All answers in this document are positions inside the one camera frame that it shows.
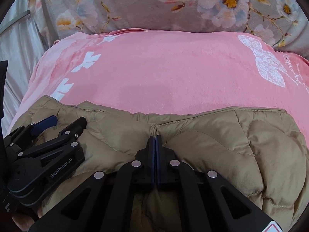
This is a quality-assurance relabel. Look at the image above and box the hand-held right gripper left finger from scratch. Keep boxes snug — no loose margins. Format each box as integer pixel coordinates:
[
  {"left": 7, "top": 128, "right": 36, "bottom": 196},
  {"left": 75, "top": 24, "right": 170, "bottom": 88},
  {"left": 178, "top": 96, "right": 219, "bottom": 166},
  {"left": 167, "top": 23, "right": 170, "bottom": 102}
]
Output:
[{"left": 29, "top": 136, "right": 155, "bottom": 232}]

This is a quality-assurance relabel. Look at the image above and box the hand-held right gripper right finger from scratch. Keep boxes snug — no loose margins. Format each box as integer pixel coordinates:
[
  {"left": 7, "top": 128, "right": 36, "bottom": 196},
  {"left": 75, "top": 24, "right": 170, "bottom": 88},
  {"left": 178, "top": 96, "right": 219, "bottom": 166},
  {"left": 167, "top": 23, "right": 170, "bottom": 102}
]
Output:
[{"left": 156, "top": 135, "right": 283, "bottom": 232}]

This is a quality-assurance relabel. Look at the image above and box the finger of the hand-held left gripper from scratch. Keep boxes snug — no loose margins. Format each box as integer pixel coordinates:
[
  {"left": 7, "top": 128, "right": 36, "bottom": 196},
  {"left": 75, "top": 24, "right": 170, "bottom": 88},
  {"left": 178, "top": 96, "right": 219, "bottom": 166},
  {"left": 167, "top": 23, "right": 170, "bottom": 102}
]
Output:
[
  {"left": 18, "top": 116, "right": 87, "bottom": 160},
  {"left": 3, "top": 115, "right": 58, "bottom": 148}
]

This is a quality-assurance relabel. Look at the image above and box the tan quilted jacket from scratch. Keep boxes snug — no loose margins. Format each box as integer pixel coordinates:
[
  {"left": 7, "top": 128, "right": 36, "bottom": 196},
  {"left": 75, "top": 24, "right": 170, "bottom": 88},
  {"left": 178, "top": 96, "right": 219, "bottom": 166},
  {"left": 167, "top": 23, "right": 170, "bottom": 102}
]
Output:
[{"left": 10, "top": 95, "right": 309, "bottom": 232}]

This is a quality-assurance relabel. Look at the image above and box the person's left hand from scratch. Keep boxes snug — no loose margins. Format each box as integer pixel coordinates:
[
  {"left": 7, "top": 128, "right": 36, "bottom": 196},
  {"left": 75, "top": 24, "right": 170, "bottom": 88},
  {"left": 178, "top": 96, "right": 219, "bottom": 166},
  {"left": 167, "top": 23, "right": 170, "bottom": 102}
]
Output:
[{"left": 12, "top": 204, "right": 47, "bottom": 232}]

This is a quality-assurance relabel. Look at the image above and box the silver satin cloth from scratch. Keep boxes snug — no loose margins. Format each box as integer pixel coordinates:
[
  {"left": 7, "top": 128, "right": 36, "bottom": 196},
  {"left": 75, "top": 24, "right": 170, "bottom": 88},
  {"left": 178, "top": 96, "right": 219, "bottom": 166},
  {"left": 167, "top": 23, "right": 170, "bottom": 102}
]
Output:
[{"left": 0, "top": 0, "right": 58, "bottom": 126}]

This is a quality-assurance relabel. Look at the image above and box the pink printed blanket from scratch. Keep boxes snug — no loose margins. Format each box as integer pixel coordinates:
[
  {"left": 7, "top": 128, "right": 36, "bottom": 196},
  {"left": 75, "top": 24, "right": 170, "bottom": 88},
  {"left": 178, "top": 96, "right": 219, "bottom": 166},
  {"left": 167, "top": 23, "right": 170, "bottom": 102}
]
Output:
[{"left": 5, "top": 29, "right": 309, "bottom": 145}]

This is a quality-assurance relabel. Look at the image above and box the grey curved rod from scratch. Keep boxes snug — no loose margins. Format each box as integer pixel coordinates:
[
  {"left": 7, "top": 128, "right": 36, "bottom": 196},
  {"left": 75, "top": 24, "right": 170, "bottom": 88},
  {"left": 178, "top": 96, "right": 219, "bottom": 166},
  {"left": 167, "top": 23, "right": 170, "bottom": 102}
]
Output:
[{"left": 0, "top": 10, "right": 31, "bottom": 33}]

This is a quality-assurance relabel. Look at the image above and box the grey floral blanket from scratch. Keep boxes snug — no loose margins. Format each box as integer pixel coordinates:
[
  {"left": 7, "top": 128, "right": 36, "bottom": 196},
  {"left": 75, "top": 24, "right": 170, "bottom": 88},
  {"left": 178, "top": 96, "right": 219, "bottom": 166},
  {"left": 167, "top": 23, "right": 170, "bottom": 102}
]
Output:
[{"left": 26, "top": 0, "right": 309, "bottom": 61}]

